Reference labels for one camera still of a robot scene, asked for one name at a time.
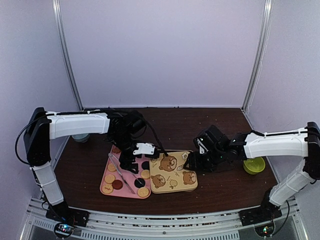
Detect pale blue ceramic bowl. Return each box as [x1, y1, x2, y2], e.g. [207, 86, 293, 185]
[71, 133, 90, 143]

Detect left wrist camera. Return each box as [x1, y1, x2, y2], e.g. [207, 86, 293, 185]
[132, 142, 160, 159]

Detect yellow dotted cookie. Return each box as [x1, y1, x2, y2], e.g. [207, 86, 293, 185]
[104, 174, 116, 184]
[140, 169, 150, 180]

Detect yellow dotted cookie left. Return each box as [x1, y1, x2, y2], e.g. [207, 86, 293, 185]
[104, 174, 116, 184]

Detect yellow dotted cookie corner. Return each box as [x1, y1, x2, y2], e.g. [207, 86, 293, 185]
[137, 187, 150, 199]

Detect green plastic bowl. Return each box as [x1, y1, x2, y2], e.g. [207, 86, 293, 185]
[243, 157, 266, 175]

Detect black sandwich cookie upper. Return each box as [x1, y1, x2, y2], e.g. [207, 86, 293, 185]
[141, 161, 150, 170]

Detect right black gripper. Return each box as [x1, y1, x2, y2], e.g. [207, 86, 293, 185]
[183, 147, 225, 173]

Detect metal serving tongs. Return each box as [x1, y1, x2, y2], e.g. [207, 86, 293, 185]
[107, 152, 147, 195]

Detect front aluminium rail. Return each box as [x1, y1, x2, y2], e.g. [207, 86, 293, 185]
[18, 198, 309, 240]

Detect left aluminium frame post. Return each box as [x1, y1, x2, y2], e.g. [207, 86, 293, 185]
[52, 0, 84, 111]

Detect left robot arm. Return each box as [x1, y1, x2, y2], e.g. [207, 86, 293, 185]
[1, 134, 152, 215]

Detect right aluminium frame post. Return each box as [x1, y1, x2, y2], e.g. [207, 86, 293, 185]
[242, 0, 274, 114]

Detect silver tin lid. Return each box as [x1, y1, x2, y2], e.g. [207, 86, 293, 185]
[149, 150, 198, 194]

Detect gingerbread brown leaf cookie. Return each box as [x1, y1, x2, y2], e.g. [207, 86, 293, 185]
[112, 147, 121, 154]

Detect aluminium frame post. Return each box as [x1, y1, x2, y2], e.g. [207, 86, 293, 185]
[52, 0, 84, 111]
[242, 0, 274, 114]

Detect brown chocolate cookie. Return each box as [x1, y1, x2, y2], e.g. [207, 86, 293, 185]
[112, 179, 123, 190]

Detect pink plastic tray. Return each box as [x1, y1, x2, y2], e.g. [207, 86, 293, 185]
[99, 144, 153, 200]

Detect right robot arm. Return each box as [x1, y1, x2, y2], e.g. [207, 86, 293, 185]
[183, 121, 320, 221]

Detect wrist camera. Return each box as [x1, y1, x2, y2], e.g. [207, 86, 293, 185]
[195, 138, 208, 155]
[132, 142, 160, 159]

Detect yellow cookie under chip cookie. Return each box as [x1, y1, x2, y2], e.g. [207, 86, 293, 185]
[107, 163, 117, 172]

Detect black sandwich cookie lower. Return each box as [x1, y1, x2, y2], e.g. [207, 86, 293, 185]
[134, 178, 146, 189]

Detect black sandwich cookie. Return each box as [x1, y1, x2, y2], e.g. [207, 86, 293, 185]
[134, 178, 146, 189]
[141, 161, 150, 170]

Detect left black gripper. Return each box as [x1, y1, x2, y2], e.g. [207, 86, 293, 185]
[111, 132, 142, 174]

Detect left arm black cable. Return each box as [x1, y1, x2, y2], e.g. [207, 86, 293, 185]
[107, 107, 170, 157]

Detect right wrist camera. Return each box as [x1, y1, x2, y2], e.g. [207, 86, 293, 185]
[195, 138, 208, 155]

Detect yellow dotted cookie middle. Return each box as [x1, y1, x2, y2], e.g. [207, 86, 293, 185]
[140, 169, 150, 180]

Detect yellow cookie with pink sword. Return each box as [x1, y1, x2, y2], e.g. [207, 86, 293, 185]
[100, 183, 114, 195]

